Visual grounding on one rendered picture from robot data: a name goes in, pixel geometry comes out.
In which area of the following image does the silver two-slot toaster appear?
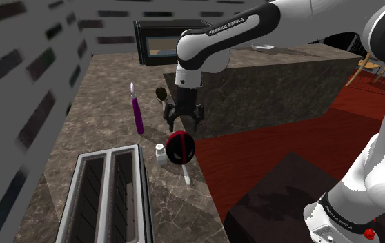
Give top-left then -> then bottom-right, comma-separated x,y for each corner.
55,144 -> 156,243

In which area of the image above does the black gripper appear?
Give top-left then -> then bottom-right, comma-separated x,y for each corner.
163,86 -> 204,133

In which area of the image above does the wooden chair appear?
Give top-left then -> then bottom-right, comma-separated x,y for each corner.
345,50 -> 385,88

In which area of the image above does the purple pen with white tip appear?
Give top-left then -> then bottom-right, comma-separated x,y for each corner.
130,81 -> 145,136

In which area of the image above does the black microwave oven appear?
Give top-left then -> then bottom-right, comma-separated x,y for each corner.
132,19 -> 213,67

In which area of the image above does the white bowl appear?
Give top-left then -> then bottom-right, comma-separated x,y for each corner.
250,43 -> 276,52

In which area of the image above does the dark marble kitchen island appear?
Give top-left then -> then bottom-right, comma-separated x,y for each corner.
162,43 -> 364,141

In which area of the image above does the dark robot stand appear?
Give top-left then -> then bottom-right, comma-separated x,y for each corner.
222,151 -> 385,243

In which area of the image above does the red black round mask toy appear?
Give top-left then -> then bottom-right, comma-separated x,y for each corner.
165,130 -> 197,187

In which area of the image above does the white salt shaker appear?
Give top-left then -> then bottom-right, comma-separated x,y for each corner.
155,143 -> 168,166

